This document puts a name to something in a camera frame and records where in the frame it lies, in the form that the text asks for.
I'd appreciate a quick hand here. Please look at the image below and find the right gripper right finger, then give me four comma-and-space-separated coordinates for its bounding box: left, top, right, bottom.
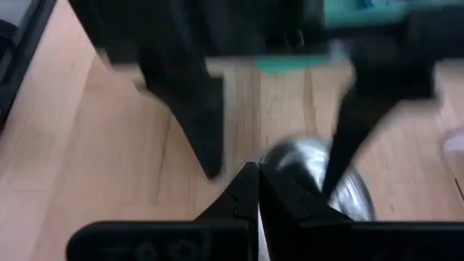
259, 163, 464, 261

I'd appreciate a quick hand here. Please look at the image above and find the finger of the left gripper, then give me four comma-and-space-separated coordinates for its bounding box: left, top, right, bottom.
139, 57, 224, 181
320, 59, 436, 199

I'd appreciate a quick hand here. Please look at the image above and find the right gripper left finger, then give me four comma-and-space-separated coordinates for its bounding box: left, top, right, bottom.
66, 162, 259, 261

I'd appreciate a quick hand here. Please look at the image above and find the teal plastic bin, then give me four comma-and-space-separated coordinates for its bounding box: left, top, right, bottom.
253, 0, 464, 73

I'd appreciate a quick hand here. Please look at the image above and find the silver tin can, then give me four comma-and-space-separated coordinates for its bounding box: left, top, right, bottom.
260, 134, 376, 222

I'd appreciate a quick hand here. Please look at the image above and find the black aluminium table frame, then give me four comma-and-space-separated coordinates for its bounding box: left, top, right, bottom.
0, 0, 58, 128

